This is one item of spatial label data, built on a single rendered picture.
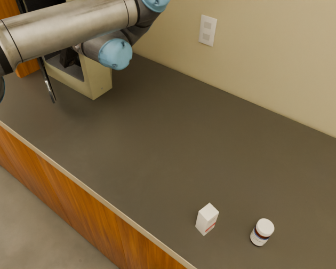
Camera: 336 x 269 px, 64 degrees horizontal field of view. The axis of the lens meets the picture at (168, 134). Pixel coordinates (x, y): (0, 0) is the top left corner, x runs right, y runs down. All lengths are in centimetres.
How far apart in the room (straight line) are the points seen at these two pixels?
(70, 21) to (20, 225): 163
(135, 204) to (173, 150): 24
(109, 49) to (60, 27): 16
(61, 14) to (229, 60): 78
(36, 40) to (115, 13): 16
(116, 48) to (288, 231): 66
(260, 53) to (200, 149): 44
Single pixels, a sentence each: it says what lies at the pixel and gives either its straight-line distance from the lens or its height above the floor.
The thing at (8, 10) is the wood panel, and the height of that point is 122.
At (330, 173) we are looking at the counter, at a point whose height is 94.
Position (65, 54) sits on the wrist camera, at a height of 125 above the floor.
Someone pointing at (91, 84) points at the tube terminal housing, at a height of 102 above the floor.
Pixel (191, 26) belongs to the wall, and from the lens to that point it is 122.
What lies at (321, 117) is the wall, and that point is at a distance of 117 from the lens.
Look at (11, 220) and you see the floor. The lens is 206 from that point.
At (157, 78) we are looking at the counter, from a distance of 125.
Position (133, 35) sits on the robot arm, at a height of 133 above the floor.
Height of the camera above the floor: 164
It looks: 46 degrees down
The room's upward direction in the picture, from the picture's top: 2 degrees clockwise
